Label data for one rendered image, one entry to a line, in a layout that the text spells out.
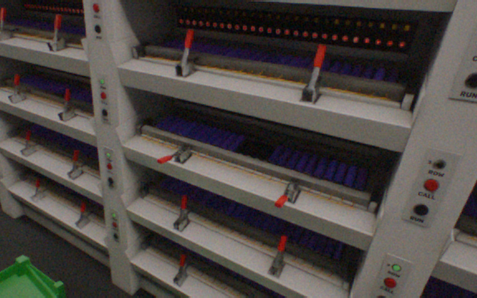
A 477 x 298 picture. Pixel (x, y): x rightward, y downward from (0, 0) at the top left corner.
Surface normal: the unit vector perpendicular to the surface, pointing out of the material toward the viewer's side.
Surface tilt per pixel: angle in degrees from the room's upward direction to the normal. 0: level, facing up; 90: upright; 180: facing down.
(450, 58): 90
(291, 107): 107
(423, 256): 90
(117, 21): 90
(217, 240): 17
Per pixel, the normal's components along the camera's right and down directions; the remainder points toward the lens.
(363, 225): -0.04, -0.79
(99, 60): -0.47, 0.30
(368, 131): -0.48, 0.55
